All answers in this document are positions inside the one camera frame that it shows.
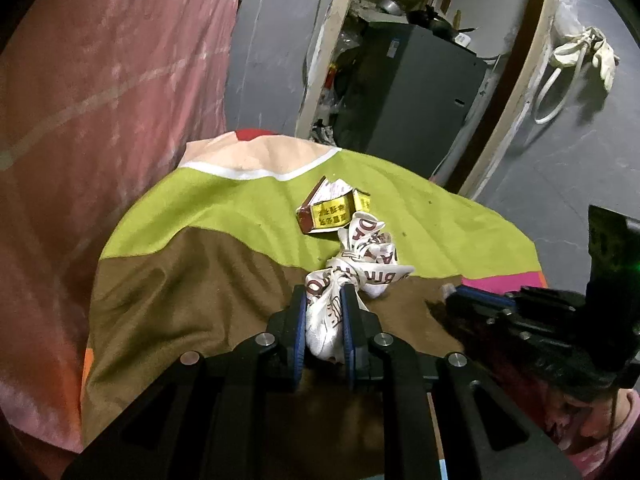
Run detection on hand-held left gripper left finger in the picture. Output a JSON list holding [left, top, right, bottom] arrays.
[[62, 284, 308, 480]]

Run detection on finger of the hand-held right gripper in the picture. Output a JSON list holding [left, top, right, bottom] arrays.
[[444, 294, 506, 353], [454, 285, 523, 308]]

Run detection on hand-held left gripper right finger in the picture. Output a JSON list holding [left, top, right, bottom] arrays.
[[340, 284, 583, 480]]

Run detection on white printed paper bag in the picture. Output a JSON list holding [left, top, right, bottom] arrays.
[[304, 211, 416, 362]]

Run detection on yellow and brown small box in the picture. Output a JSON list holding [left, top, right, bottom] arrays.
[[296, 176, 371, 236]]

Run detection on multicoloured blanket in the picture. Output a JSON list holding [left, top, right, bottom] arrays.
[[80, 129, 546, 466]]

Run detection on grey cabinet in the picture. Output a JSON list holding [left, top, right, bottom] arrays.
[[336, 22, 488, 181]]

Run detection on white and red plastic bag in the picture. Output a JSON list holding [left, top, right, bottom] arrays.
[[320, 60, 351, 111]]

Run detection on black wok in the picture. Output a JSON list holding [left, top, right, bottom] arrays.
[[407, 5, 476, 43]]

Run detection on pink checked cloth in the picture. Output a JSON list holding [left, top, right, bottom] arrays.
[[0, 0, 240, 453]]

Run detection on white hose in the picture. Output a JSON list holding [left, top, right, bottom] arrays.
[[534, 57, 583, 125]]

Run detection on white cloth on wall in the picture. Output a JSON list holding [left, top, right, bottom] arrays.
[[550, 26, 621, 92]]

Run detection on wooden door frame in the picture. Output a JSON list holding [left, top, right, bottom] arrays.
[[295, 0, 561, 201]]

